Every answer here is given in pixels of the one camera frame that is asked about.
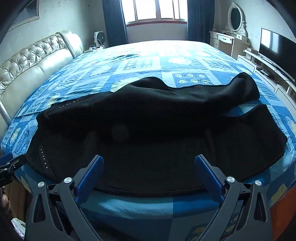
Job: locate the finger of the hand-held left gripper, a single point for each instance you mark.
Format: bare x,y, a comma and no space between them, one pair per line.
9,162

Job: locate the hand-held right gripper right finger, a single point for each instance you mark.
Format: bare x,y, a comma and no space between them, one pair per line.
208,176

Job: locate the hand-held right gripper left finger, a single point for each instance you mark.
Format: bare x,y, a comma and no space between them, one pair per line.
91,176

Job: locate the black pants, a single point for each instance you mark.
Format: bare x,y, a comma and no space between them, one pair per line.
148,115

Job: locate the orange object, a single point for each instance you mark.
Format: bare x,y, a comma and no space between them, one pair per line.
284,215

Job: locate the beige tufted leather headboard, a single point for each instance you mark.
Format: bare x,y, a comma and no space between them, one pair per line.
34,60

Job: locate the white television stand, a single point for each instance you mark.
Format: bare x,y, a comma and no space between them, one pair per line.
277,83

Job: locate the bed with blue patterned sheet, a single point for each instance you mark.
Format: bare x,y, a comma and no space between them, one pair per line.
161,62

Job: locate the white dressing table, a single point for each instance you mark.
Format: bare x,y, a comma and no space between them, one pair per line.
229,46

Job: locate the white box fan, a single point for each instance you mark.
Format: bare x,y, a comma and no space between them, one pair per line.
100,39

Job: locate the flat screen television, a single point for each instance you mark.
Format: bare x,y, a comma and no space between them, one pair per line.
277,53

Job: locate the blue curtain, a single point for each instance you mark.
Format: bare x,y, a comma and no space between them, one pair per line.
198,20
114,23

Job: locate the white oval vanity mirror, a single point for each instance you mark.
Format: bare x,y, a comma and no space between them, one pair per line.
235,18

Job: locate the wooden bed frame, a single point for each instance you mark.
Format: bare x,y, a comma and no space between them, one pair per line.
18,199

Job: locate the framed wall picture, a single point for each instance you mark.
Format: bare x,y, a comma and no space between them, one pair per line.
25,14

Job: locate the window with white frame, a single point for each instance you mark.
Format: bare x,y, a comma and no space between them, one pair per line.
155,10

